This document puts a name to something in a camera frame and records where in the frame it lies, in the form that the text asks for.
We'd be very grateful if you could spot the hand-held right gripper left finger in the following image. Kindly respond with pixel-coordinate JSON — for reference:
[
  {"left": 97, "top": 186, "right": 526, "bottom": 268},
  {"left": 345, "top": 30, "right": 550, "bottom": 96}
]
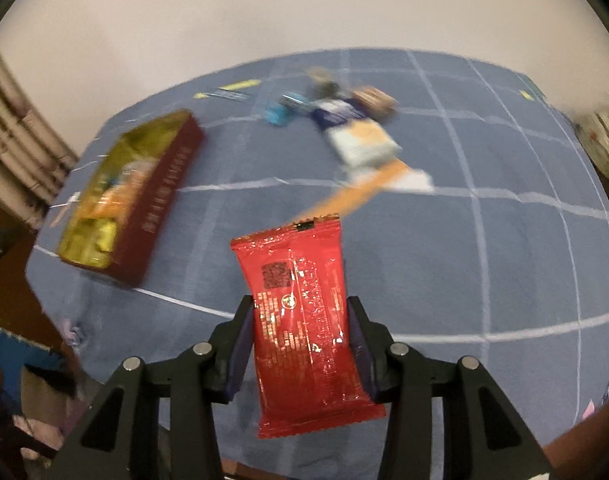
[{"left": 49, "top": 294, "right": 258, "bottom": 480}]

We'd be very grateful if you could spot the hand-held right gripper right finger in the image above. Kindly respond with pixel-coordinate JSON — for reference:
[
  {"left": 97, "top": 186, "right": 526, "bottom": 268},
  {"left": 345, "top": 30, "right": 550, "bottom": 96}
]
[{"left": 345, "top": 295, "right": 553, "bottom": 480}]

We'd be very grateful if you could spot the red snack packet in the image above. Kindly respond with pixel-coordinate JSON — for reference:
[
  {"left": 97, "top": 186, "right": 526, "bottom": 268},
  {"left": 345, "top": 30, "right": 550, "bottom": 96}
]
[{"left": 229, "top": 212, "right": 388, "bottom": 441}]

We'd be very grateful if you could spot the dark red tin box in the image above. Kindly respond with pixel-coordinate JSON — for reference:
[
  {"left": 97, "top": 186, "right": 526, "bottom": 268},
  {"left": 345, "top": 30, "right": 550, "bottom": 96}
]
[{"left": 57, "top": 109, "right": 206, "bottom": 288}]

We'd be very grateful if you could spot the yellow orange snack packet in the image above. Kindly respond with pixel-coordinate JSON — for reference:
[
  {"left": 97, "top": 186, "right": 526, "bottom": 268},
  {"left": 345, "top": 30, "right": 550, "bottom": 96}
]
[{"left": 62, "top": 217, "right": 118, "bottom": 266}]

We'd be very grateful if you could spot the clear pack of orange cookies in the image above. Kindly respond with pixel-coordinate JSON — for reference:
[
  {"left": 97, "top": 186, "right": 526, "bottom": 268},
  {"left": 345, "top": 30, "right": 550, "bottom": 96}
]
[{"left": 82, "top": 160, "right": 150, "bottom": 221}]

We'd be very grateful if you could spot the light blue snack packet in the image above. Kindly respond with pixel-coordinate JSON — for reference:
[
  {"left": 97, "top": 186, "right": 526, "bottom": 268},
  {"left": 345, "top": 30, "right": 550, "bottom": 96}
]
[{"left": 327, "top": 122, "right": 404, "bottom": 168}]

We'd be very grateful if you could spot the dark blue snack packet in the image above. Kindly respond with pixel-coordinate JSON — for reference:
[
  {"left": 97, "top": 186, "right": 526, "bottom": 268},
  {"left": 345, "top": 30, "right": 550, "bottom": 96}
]
[{"left": 309, "top": 96, "right": 370, "bottom": 131}]

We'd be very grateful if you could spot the blue candy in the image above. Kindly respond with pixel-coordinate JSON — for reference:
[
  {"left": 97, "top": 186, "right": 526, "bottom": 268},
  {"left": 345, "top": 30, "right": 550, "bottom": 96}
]
[{"left": 263, "top": 92, "right": 310, "bottom": 127}]

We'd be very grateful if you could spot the blue checked tablecloth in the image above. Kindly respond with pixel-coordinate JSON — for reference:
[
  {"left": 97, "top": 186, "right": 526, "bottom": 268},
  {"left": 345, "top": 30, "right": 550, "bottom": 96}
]
[{"left": 24, "top": 49, "right": 609, "bottom": 473}]

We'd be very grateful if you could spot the orange paper strip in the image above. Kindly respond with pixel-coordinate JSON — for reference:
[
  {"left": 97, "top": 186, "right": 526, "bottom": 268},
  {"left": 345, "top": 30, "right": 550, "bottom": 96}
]
[{"left": 292, "top": 160, "right": 410, "bottom": 226}]

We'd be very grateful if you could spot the white paper piece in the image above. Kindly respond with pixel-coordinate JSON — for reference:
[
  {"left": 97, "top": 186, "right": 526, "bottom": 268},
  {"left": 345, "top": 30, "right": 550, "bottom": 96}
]
[{"left": 352, "top": 167, "right": 434, "bottom": 192}]

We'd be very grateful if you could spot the blue cloth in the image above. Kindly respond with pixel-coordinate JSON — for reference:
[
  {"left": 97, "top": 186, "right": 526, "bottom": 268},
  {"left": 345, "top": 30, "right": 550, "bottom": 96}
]
[{"left": 0, "top": 322, "right": 68, "bottom": 413}]

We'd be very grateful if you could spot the orange and white stick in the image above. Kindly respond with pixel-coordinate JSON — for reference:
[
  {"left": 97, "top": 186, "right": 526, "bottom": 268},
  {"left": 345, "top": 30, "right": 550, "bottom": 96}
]
[{"left": 49, "top": 192, "right": 82, "bottom": 226}]

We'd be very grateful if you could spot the beige curtain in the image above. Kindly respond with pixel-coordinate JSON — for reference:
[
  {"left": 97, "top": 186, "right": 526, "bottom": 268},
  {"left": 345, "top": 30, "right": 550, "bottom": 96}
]
[{"left": 0, "top": 40, "right": 80, "bottom": 231}]

